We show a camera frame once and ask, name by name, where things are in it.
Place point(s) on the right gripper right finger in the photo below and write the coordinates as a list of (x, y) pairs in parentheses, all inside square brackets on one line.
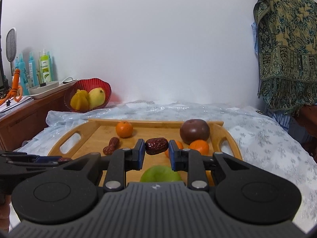
[(192, 162)]

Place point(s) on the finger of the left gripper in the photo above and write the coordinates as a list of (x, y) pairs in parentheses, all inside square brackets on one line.
[(22, 168), (26, 158)]

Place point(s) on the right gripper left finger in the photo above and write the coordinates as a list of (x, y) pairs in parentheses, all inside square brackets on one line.
[(119, 163)]

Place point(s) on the red jujube date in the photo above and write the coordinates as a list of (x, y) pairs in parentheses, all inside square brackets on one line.
[(108, 150), (114, 142), (156, 146), (64, 159)]

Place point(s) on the orange mandarin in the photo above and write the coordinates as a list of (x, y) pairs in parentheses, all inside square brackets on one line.
[(124, 129)]

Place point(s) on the dark purple plum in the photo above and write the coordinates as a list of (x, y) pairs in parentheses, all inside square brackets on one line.
[(194, 129)]

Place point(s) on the green apple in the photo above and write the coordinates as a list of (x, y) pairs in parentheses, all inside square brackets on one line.
[(160, 173)]

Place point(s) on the large dull orange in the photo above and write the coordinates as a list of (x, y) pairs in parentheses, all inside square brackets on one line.
[(210, 181)]

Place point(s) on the person left hand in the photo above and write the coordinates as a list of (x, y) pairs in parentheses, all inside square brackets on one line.
[(5, 214)]

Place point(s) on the wooden cabinet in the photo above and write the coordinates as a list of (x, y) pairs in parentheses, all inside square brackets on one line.
[(28, 120)]

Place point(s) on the papers on cabinet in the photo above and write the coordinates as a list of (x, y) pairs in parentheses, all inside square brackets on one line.
[(11, 104)]

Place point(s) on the white snowflake tablecloth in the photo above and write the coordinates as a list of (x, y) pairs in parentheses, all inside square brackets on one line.
[(261, 140)]

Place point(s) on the yellow mango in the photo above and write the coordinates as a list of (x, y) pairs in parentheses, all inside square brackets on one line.
[(96, 97)]

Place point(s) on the orange flexible tripod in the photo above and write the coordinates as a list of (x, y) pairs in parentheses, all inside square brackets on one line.
[(16, 92)]

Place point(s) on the yellow starfruit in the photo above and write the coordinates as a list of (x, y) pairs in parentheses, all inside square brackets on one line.
[(79, 101)]

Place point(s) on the white rectangular tray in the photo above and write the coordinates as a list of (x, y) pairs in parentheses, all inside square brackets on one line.
[(41, 91)]

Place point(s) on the teal spray bottle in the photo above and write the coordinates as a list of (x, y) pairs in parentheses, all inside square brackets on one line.
[(33, 70), (20, 64)]

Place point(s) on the red fruit bowl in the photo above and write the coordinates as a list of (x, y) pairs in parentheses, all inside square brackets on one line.
[(87, 85)]

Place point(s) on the green spray bottle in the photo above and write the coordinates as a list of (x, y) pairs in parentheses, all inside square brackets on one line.
[(45, 66)]

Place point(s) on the electric mosquito swatter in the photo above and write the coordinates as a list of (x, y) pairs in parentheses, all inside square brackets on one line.
[(11, 48)]

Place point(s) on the green patterned fringed shawl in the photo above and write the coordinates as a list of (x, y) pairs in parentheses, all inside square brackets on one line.
[(286, 35)]

